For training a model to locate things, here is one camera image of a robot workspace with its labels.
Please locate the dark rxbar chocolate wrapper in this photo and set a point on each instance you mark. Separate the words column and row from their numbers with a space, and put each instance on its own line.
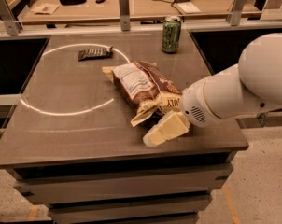
column 95, row 53

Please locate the small black device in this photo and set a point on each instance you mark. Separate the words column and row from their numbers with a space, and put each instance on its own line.
column 100, row 1

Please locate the paper packet on desk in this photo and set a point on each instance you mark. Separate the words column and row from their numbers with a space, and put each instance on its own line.
column 46, row 9

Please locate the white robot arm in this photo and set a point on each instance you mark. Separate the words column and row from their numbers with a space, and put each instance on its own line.
column 252, row 86

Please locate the black object on desk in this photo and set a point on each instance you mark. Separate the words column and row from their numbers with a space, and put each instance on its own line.
column 72, row 2

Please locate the brown chip bag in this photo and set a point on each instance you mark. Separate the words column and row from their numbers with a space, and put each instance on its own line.
column 145, row 88

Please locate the right metal rail bracket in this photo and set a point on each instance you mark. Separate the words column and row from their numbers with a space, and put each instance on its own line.
column 235, row 12

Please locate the left metal rail bracket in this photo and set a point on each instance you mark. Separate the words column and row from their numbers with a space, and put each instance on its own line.
column 13, row 26

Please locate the white paper sheet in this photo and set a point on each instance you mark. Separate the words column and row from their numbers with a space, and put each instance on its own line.
column 189, row 7

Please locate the middle metal rail bracket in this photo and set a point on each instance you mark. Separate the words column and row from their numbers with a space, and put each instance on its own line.
column 124, row 15

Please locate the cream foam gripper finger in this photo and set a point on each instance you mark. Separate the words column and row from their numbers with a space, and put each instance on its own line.
column 170, row 126

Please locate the green drink can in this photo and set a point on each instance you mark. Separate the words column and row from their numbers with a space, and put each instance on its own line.
column 171, row 34

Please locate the metal rail bracket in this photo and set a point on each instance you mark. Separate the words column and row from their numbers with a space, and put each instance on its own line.
column 124, row 15
column 13, row 26
column 235, row 12

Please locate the grey drawer cabinet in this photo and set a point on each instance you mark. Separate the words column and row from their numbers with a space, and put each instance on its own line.
column 167, row 190

